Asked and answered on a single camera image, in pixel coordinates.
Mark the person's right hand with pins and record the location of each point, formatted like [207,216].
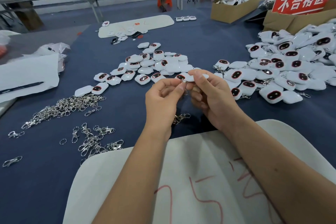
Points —
[218,100]

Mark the person's left hand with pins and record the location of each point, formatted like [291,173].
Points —
[162,108]

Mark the white tag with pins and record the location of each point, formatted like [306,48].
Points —
[190,78]

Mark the person's left forearm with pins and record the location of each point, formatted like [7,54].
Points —
[128,182]

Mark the person's right forearm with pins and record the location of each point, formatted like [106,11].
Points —
[281,171]

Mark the white foam board red marks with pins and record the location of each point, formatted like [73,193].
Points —
[204,171]

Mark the long white foam board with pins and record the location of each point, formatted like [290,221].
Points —
[158,21]

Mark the flat brown cardboard box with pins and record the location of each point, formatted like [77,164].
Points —
[283,21]

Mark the white paper sheet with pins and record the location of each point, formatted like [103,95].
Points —
[26,72]

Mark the black pen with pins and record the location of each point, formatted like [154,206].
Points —
[21,87]

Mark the orange bag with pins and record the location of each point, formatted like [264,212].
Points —
[3,50]

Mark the white plastic bag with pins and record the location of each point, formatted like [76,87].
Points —
[6,35]

